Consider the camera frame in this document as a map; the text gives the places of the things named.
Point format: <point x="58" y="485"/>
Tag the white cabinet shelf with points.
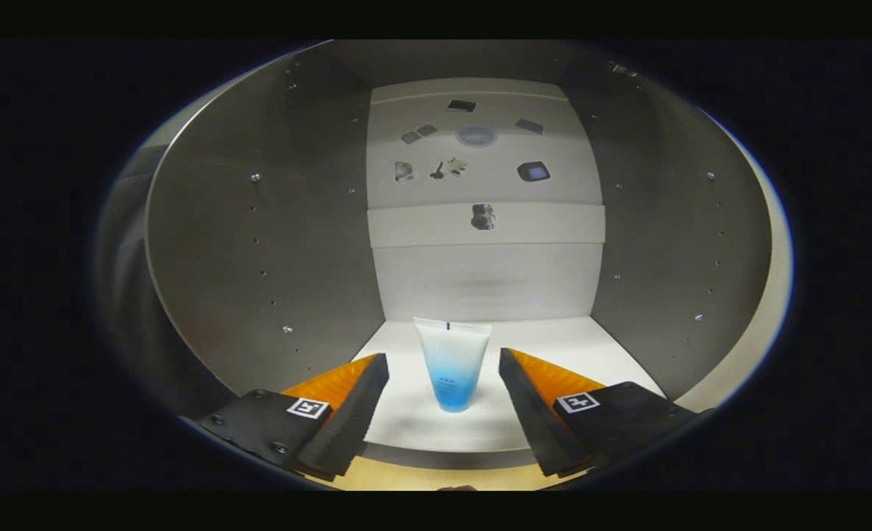
<point x="421" y="225"/>

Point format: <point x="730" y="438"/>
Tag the grey cabinet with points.
<point x="259" y="258"/>

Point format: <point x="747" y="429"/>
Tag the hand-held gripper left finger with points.
<point x="358" y="413"/>

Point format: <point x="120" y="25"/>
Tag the white cabinet door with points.
<point x="767" y="310"/>

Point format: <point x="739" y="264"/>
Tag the blue and white tube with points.
<point x="454" y="369"/>

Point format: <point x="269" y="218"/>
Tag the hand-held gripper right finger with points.
<point x="531" y="413"/>

